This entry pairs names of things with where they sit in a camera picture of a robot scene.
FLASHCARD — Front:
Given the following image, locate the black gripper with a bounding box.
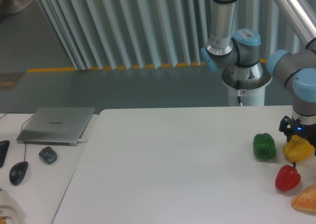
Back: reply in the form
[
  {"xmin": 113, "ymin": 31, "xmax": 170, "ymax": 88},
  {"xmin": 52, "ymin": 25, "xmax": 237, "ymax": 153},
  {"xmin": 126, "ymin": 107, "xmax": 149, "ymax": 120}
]
[{"xmin": 279, "ymin": 116, "xmax": 316, "ymax": 145}]

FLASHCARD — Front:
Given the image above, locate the yellow bell pepper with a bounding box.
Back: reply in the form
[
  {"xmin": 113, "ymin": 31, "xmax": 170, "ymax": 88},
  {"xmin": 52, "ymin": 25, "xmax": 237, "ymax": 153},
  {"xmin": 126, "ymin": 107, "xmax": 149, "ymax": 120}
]
[{"xmin": 283, "ymin": 135, "xmax": 315, "ymax": 163}]

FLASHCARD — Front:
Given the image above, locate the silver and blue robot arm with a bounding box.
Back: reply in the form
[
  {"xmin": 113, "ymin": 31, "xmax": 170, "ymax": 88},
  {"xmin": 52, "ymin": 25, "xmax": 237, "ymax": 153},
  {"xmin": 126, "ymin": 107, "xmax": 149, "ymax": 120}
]
[{"xmin": 201, "ymin": 0, "xmax": 316, "ymax": 145}]

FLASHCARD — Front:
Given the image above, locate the green bell pepper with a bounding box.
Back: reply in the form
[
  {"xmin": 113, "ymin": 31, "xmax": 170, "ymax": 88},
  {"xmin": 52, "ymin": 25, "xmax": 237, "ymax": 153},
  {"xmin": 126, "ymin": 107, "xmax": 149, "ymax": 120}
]
[{"xmin": 253, "ymin": 133, "xmax": 277, "ymax": 160}]

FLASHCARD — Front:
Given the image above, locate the red bell pepper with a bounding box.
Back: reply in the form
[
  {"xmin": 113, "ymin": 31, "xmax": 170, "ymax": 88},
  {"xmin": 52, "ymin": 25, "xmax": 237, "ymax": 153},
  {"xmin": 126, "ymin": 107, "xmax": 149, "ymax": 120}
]
[{"xmin": 275, "ymin": 162, "xmax": 301, "ymax": 192}]

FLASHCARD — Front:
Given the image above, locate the orange bread piece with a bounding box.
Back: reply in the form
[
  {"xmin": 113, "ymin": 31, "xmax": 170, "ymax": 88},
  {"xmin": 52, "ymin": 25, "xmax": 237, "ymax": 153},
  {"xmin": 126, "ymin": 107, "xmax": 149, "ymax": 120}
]
[{"xmin": 291, "ymin": 184, "xmax": 316, "ymax": 213}]

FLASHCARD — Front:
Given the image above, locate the white corrugated partition screen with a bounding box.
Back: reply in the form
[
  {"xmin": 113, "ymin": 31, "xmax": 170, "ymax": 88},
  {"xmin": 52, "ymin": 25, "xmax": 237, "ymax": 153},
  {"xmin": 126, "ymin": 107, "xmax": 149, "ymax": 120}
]
[{"xmin": 37, "ymin": 0, "xmax": 316, "ymax": 70}]

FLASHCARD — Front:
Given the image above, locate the silver closed laptop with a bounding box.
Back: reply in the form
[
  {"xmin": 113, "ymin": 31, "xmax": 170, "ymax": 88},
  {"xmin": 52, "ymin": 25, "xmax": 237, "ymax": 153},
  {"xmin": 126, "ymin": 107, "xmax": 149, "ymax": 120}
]
[{"xmin": 16, "ymin": 107, "xmax": 95, "ymax": 146}]

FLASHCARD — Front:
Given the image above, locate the dark blue earbuds case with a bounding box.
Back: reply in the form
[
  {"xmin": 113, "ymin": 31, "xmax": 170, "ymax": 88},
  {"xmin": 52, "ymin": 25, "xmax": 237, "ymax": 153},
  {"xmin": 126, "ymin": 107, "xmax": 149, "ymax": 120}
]
[{"xmin": 39, "ymin": 146, "xmax": 58, "ymax": 165}]

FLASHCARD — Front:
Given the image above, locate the black computer mouse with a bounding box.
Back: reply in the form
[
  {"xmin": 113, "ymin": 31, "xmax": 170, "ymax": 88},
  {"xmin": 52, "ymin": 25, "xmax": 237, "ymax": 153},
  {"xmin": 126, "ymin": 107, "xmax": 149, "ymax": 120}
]
[{"xmin": 9, "ymin": 161, "xmax": 29, "ymax": 186}]

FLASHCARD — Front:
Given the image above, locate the floor warning sticker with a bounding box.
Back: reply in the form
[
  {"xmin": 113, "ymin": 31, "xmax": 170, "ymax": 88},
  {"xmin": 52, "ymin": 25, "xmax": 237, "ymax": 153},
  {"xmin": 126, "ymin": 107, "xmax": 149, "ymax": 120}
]
[{"xmin": 0, "ymin": 72, "xmax": 25, "ymax": 90}]

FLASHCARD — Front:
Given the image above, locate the black keyboard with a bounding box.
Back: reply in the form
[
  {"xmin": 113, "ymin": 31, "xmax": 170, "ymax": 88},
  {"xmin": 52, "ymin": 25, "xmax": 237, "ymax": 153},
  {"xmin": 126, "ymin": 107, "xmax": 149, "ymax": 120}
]
[{"xmin": 0, "ymin": 140, "xmax": 10, "ymax": 168}]

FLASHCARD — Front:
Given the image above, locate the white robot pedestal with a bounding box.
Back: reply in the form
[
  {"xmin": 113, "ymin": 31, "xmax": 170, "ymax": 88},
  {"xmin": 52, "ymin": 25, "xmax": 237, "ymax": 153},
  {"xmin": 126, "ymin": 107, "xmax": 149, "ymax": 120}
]
[{"xmin": 226, "ymin": 86, "xmax": 265, "ymax": 106}]

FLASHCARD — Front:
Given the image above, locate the robot base cable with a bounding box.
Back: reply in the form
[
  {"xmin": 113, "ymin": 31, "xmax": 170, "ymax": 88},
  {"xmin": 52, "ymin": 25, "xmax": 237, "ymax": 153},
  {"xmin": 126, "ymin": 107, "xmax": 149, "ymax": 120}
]
[{"xmin": 235, "ymin": 80, "xmax": 244, "ymax": 107}]

